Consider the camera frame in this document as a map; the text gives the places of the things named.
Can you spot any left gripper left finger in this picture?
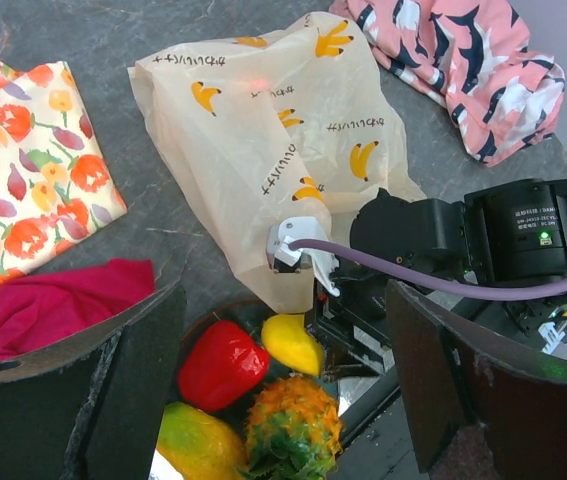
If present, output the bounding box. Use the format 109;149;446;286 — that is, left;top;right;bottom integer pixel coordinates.
0;283;186;479

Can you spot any yellow fake mango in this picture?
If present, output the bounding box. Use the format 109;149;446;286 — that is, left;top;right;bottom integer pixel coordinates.
261;314;324;377

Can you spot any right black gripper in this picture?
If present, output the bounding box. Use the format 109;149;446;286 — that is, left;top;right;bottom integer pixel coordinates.
305;270;391;382

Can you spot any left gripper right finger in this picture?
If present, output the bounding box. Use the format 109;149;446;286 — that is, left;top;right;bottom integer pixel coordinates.
386;281;567;479

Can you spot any banana print plastic bag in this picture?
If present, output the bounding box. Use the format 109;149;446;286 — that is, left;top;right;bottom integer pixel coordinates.
128;12;423;313

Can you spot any magenta red cloth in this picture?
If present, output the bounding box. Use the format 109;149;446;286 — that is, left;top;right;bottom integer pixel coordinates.
0;258;156;362

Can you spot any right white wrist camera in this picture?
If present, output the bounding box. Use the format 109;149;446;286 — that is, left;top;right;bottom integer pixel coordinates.
265;214;342;297

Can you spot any fake pineapple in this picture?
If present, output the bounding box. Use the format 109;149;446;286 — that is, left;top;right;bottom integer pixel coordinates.
240;375;343;479

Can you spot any pink patterned cloth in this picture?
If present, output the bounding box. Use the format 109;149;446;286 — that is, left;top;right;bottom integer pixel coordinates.
329;0;565;166

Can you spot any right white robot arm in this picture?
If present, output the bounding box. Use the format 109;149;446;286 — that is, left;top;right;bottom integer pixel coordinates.
305;179;567;381

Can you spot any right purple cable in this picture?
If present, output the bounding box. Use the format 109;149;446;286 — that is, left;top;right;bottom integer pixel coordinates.
287;238;567;302

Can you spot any red fake bell pepper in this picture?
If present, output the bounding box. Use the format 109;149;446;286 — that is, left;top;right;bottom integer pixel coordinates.
177;320;270;412

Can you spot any orange green fake mango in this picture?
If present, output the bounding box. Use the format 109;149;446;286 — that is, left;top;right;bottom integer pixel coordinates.
156;402;247;480

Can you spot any orange floral cloth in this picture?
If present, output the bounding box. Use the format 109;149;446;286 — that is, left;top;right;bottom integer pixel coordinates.
0;61;127;286

